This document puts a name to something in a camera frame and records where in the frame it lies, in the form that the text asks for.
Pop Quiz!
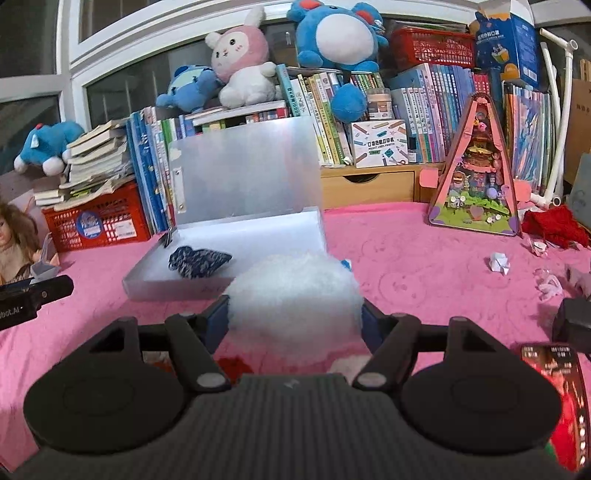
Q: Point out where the row of blue slim books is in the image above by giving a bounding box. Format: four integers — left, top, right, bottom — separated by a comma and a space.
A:
127, 107, 185, 234

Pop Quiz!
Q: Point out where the flat stack of books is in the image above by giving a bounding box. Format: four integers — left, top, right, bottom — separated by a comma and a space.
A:
180, 99, 289, 134

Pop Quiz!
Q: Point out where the white window frame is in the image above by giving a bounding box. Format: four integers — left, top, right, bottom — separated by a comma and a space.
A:
0, 0, 296, 134

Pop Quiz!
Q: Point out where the white crumpled paper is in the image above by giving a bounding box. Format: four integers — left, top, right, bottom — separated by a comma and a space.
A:
489, 251, 512, 277

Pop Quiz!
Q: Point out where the red plastic mesh basket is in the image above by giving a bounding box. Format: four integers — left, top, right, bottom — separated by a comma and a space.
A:
390, 27, 476, 72

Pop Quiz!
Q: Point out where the red knitted cloth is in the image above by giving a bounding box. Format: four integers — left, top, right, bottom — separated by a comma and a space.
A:
522, 205, 589, 250

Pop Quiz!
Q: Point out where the large blue plush toy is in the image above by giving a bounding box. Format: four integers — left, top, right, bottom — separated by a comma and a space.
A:
286, 0, 389, 123

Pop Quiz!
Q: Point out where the white printed cube box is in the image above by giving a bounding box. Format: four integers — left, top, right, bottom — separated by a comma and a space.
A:
349, 119, 409, 168

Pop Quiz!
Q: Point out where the wooden drawer organiser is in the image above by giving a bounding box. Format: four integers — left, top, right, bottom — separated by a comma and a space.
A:
321, 162, 446, 210

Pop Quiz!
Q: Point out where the stack of worn books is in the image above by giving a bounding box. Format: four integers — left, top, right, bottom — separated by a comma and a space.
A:
34, 119, 137, 212

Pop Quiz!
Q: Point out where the black box-shaped object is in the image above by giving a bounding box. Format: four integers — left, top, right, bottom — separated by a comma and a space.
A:
551, 298, 591, 356

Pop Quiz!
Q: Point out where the pink rabbit plush toy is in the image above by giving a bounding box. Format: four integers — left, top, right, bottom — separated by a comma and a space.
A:
204, 6, 278, 109

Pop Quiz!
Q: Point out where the pink triangular toy house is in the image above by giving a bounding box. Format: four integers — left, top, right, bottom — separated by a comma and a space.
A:
427, 92, 522, 237

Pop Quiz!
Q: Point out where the pink blanket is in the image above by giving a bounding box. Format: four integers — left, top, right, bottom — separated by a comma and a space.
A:
0, 200, 591, 472

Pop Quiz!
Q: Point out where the white plastic pipe frame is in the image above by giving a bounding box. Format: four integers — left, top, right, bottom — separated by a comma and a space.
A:
531, 28, 580, 206

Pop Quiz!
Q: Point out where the blue cardboard carton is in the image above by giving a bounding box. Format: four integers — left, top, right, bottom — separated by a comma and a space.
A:
468, 0, 541, 90

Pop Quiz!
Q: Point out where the blue cat plush toy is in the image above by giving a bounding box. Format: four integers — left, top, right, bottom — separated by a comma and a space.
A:
14, 121, 86, 177

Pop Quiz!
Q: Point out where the brown-haired doll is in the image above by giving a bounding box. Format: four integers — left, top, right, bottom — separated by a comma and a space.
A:
0, 203, 42, 284

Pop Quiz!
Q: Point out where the brown cardboard box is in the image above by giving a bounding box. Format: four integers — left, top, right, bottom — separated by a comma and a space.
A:
561, 78, 591, 185

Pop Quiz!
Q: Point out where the red basket with blue sticker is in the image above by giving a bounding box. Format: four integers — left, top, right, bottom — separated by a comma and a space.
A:
42, 181, 153, 252

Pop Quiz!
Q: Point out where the dark blue patterned cloth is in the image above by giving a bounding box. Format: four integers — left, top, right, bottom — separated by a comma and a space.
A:
167, 246, 233, 280

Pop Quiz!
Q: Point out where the row of green-spined books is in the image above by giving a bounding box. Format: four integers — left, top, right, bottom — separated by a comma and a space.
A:
277, 65, 389, 167

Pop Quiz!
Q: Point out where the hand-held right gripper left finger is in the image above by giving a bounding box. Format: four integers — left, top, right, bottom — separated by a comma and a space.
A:
90, 295, 232, 393

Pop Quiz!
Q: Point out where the row of colourful thin books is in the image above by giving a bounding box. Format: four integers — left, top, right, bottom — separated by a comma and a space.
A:
501, 80, 561, 195

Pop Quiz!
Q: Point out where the row of light blue books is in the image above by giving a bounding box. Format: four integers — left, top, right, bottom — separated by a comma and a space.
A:
388, 62, 492, 164

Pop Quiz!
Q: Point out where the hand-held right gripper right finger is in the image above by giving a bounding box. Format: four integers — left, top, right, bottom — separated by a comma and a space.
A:
352, 299, 502, 392

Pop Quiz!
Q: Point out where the grey folded paper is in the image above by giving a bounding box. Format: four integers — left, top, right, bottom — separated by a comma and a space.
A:
30, 261, 61, 282

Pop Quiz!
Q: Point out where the white fluffy mesh cloth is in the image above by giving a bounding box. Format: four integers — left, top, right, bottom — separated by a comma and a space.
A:
226, 254, 365, 343

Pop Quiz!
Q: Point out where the translucent plastic storage box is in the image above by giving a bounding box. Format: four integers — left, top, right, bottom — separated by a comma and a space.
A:
122, 115, 328, 303

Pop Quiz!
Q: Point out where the small blue plush toy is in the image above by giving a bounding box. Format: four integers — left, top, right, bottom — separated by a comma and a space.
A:
156, 65, 222, 114

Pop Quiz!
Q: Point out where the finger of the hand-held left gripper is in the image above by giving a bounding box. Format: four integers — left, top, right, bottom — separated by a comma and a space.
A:
0, 275, 75, 303

